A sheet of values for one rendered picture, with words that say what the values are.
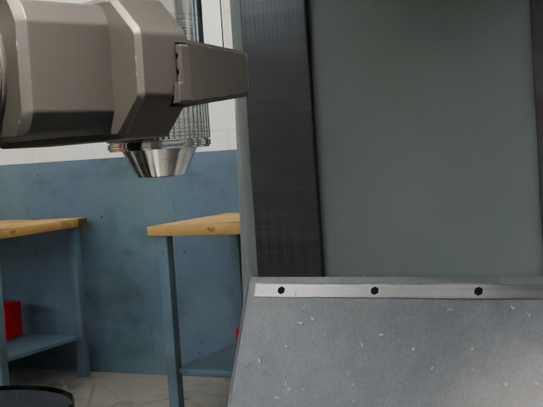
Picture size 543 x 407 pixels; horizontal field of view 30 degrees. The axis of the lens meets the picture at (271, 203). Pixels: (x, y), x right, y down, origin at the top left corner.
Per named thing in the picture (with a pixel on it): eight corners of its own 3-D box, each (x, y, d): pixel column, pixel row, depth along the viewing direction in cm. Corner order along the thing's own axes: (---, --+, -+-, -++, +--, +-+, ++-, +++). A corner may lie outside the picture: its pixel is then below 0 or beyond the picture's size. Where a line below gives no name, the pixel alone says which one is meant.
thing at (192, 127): (222, 145, 48) (214, 22, 47) (194, 146, 43) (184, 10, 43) (128, 151, 49) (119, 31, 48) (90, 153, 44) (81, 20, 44)
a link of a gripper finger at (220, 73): (239, 110, 46) (131, 112, 42) (235, 39, 46) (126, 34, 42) (264, 107, 45) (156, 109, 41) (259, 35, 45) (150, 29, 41)
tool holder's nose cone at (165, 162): (207, 173, 47) (205, 146, 47) (186, 175, 44) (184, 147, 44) (138, 177, 48) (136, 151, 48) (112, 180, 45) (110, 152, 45)
